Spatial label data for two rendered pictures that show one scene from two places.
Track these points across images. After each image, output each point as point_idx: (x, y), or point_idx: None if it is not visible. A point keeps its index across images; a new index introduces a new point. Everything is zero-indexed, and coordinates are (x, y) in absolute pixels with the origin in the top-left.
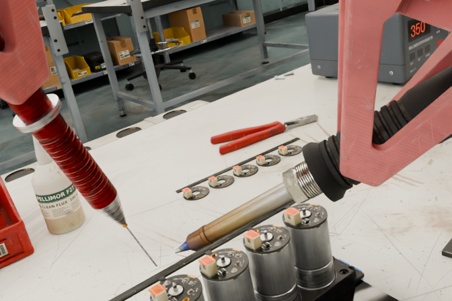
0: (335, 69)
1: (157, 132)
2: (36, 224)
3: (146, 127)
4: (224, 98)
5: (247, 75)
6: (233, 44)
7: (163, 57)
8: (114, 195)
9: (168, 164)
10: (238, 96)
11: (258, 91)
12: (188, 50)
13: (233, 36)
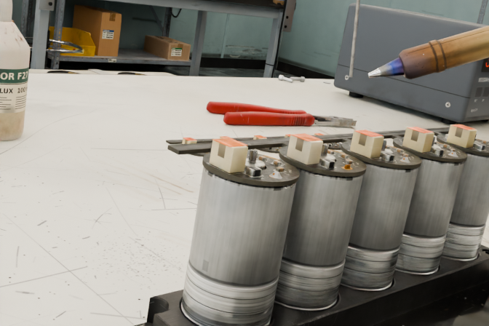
0: (370, 85)
1: (118, 81)
2: None
3: (100, 74)
4: (212, 78)
5: None
6: None
7: (48, 63)
8: None
9: (145, 114)
10: (231, 81)
11: (259, 84)
12: (86, 65)
13: (152, 68)
